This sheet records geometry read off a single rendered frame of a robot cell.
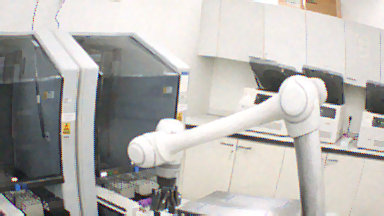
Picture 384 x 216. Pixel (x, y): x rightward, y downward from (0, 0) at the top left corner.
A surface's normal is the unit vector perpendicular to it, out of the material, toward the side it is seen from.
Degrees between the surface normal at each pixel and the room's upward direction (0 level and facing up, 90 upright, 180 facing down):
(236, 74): 90
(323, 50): 90
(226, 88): 90
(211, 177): 90
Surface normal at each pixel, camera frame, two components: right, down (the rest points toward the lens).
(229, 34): -0.51, 0.04
